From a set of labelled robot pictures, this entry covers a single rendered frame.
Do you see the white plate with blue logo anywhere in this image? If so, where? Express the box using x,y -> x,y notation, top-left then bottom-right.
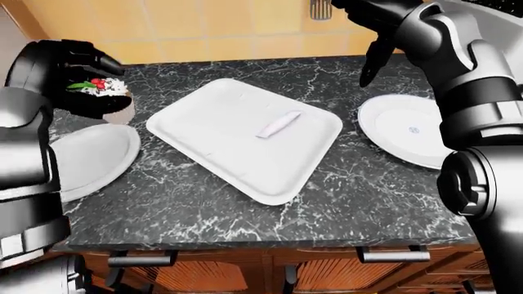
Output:
357,93 -> 456,171

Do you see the chocolate cupcake with white frosting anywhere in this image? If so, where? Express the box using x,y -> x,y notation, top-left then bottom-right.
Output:
66,77 -> 136,126

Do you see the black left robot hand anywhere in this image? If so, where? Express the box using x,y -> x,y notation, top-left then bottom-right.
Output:
4,38 -> 134,120

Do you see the metal slotted spatula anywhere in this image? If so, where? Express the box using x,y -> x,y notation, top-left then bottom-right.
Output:
309,0 -> 333,21

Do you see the dark metal drawer handle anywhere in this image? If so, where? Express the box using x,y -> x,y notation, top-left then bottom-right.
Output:
107,250 -> 178,268
356,244 -> 431,264

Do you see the white wrapped dessert roll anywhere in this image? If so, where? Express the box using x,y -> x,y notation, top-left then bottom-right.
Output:
256,110 -> 303,140

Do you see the plain white round plate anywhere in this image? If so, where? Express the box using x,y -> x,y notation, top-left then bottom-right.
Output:
48,122 -> 142,203

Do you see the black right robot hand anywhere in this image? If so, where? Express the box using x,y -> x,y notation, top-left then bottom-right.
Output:
330,0 -> 423,88

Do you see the wooden kitchen cabinet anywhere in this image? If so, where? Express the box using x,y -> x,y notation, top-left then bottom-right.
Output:
73,243 -> 496,294

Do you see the white rectangular tray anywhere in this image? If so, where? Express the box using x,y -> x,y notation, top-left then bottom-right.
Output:
145,78 -> 344,207

